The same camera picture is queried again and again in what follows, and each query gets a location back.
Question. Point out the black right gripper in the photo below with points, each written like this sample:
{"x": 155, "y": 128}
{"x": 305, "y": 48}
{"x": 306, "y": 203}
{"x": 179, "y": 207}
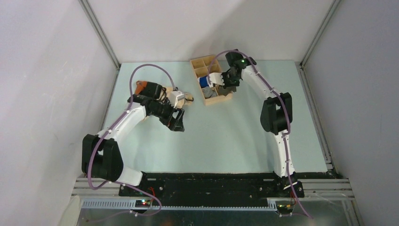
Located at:
{"x": 226, "y": 84}

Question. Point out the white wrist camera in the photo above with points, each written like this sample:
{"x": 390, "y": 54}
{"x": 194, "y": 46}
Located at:
{"x": 216, "y": 79}
{"x": 175, "y": 97}

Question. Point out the wooden compartment organizer box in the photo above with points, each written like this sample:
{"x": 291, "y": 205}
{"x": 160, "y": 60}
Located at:
{"x": 207, "y": 72}

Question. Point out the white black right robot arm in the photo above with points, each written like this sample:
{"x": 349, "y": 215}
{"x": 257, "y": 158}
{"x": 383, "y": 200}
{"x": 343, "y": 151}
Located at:
{"x": 276, "y": 114}

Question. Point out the striped grey rolled underwear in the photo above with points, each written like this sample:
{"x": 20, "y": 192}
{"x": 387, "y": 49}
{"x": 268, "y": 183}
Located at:
{"x": 209, "y": 92}

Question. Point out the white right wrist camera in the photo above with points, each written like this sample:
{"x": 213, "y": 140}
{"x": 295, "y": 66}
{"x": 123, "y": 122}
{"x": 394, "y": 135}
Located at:
{"x": 216, "y": 79}

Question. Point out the blue rolled underwear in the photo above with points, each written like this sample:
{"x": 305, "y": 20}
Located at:
{"x": 205, "y": 82}

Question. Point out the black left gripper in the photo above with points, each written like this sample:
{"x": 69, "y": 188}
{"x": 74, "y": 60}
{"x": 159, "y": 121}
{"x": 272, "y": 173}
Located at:
{"x": 176, "y": 124}

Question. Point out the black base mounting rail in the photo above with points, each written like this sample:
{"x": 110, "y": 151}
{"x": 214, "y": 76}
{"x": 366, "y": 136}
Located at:
{"x": 211, "y": 189}

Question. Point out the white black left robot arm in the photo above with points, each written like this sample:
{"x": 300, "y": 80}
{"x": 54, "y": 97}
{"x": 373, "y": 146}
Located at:
{"x": 102, "y": 154}

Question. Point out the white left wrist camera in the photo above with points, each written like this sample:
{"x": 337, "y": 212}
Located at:
{"x": 175, "y": 97}

